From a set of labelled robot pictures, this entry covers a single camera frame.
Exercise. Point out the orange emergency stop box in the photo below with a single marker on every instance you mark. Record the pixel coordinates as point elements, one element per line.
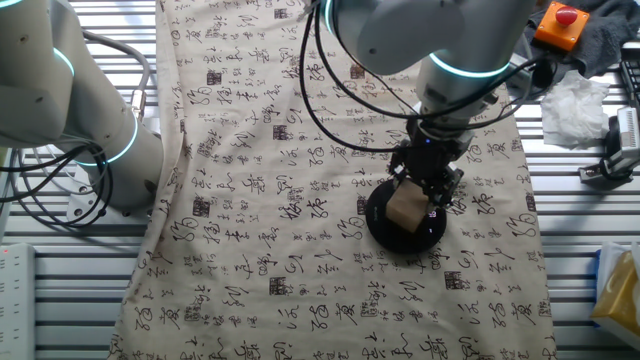
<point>560,27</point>

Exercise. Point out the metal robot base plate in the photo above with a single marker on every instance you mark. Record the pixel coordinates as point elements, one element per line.
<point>85,205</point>

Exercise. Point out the crumpled white tissue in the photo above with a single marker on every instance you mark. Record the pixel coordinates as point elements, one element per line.
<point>575,110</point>

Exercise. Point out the white power strip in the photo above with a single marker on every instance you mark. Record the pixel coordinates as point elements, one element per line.
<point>15,300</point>

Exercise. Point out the black round digital scale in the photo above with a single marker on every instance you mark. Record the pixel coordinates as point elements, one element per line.
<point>395,237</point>

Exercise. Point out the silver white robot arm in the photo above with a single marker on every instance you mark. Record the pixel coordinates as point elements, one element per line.
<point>425,35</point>

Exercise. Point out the yellow tissue pack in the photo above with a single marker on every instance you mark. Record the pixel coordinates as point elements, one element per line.
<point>617,295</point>

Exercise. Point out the black keyboard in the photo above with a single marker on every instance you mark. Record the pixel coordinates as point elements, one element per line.
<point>632,82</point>

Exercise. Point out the beige calligraphy print cloth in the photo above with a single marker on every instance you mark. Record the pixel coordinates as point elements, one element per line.
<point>300,275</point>

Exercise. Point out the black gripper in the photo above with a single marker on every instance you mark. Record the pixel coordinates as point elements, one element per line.
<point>430,160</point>

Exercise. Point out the light wooden cube block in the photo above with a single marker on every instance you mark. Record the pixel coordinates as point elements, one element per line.
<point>407,206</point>

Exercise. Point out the small silver camera on stand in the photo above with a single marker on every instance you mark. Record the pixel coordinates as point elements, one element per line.
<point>625,145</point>

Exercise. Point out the grey towel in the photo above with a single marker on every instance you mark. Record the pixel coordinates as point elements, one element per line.
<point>605,35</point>

